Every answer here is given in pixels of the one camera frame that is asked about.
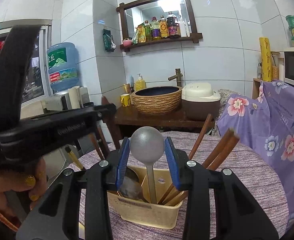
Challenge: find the yellow label oil bottle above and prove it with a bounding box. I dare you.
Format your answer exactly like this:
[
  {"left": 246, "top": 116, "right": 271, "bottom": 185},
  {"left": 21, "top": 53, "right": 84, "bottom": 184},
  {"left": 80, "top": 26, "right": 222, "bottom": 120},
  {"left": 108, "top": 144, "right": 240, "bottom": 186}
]
[{"left": 159, "top": 15, "right": 169, "bottom": 38}]

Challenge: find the dark wooden counter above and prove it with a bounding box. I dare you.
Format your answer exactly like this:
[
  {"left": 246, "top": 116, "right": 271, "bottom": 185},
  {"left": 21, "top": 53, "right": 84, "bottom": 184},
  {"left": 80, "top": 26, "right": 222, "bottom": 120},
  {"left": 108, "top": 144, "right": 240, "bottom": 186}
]
[{"left": 115, "top": 106, "right": 204, "bottom": 138}]

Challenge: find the yellow roll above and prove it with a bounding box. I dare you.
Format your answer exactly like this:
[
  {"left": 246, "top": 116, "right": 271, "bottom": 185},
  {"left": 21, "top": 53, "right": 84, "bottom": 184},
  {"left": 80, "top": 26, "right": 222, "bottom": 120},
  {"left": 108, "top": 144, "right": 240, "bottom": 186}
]
[{"left": 259, "top": 37, "right": 272, "bottom": 82}]

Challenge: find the purple floral cloth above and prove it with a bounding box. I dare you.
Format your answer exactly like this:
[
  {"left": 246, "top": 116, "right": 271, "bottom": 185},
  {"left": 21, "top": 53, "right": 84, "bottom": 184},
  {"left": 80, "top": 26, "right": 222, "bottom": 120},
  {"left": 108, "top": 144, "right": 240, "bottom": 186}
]
[{"left": 217, "top": 80, "right": 294, "bottom": 228}]

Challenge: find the operator left hand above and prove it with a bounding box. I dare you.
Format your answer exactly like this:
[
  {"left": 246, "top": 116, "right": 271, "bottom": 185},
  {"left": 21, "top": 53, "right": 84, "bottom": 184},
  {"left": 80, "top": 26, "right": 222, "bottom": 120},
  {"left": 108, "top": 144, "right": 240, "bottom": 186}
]
[{"left": 0, "top": 157, "right": 49, "bottom": 230}]

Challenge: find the yellow soap dispenser bottle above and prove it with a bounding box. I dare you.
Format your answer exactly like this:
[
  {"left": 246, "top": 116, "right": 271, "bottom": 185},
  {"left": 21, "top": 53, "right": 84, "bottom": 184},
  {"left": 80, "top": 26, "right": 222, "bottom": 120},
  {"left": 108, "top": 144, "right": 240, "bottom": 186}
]
[{"left": 135, "top": 74, "right": 146, "bottom": 92}]

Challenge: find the bronze faucet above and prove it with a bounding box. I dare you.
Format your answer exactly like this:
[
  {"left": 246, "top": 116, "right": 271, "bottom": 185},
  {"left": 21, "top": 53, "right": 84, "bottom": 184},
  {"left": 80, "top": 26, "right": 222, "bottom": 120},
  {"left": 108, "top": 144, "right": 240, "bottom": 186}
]
[{"left": 168, "top": 68, "right": 183, "bottom": 87}]

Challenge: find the purple label bottle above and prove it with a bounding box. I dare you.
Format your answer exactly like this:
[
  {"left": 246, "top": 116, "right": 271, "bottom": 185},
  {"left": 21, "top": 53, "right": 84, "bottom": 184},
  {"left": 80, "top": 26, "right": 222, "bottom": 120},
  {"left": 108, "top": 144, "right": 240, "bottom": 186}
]
[{"left": 151, "top": 16, "right": 161, "bottom": 40}]

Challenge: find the blue water jug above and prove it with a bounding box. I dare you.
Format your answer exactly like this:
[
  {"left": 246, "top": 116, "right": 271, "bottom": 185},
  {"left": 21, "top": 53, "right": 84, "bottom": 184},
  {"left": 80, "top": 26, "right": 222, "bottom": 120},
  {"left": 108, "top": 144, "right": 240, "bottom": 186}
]
[{"left": 47, "top": 42, "right": 80, "bottom": 93}]

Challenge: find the dark soy sauce bottle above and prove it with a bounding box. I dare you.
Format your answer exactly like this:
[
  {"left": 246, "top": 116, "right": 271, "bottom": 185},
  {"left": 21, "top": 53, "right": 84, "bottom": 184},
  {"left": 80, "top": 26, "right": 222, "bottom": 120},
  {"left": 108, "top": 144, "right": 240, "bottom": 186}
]
[{"left": 166, "top": 11, "right": 181, "bottom": 38}]

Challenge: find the green hanging packet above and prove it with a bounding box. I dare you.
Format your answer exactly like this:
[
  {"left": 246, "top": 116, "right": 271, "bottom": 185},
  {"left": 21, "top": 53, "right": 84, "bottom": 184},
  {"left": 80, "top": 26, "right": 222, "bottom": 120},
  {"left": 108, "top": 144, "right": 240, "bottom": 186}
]
[{"left": 103, "top": 29, "right": 117, "bottom": 52}]

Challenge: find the yellow mug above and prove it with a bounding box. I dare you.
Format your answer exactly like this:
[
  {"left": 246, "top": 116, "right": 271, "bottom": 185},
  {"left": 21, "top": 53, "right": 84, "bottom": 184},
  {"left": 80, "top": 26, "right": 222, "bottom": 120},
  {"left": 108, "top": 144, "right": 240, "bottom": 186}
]
[{"left": 120, "top": 93, "right": 131, "bottom": 107}]

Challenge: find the black chopstick yellow band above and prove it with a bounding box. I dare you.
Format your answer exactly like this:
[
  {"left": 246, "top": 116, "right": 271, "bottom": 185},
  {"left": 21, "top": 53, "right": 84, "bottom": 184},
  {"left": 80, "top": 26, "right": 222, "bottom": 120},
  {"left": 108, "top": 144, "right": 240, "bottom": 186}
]
[{"left": 65, "top": 146, "right": 86, "bottom": 171}]

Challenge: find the oval steel spoon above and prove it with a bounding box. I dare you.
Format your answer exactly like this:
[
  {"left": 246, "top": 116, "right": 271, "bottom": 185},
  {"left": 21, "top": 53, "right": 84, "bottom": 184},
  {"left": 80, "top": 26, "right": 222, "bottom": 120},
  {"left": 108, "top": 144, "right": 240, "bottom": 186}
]
[{"left": 118, "top": 167, "right": 148, "bottom": 203}]

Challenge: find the woven pattern basin sink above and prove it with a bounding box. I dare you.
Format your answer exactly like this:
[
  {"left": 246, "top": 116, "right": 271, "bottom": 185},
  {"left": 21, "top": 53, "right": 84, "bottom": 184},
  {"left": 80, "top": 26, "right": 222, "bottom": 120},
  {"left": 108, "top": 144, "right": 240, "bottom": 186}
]
[{"left": 131, "top": 86, "right": 182, "bottom": 115}]

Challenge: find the beige perforated utensil holder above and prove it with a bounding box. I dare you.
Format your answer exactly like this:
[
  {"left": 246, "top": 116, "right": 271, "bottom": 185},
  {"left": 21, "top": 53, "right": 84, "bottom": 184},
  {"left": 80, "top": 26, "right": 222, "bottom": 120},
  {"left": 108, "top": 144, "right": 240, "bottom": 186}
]
[{"left": 108, "top": 166, "right": 183, "bottom": 229}]

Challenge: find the brown chopstick pair member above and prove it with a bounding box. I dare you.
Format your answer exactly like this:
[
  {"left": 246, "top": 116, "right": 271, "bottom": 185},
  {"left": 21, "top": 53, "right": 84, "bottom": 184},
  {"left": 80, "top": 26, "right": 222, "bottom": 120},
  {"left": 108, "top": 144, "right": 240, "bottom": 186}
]
[
  {"left": 165, "top": 135, "right": 240, "bottom": 206},
  {"left": 158, "top": 128, "right": 234, "bottom": 204}
]

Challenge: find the wooden framed mirror shelf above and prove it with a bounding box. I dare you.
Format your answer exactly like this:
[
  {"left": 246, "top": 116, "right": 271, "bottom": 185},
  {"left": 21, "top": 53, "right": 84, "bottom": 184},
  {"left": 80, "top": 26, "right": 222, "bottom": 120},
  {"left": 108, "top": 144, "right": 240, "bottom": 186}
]
[{"left": 116, "top": 0, "right": 203, "bottom": 51}]

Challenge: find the brown chopstick in holder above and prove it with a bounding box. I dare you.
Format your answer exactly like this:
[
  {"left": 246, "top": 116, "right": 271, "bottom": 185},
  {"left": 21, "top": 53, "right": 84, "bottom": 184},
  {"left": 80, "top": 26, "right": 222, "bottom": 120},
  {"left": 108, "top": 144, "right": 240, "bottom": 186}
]
[{"left": 158, "top": 114, "right": 212, "bottom": 204}]

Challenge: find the white brown rice cooker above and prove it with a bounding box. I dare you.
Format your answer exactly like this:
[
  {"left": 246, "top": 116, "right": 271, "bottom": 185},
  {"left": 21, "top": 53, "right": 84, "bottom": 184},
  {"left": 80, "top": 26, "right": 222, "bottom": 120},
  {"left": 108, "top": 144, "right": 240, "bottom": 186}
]
[{"left": 182, "top": 82, "right": 221, "bottom": 121}]

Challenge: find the round steel spoon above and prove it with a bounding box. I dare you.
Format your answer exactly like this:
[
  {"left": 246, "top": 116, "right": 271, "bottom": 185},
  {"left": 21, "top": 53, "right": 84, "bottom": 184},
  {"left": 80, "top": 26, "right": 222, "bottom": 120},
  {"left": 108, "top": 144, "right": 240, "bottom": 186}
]
[{"left": 130, "top": 126, "right": 164, "bottom": 204}]

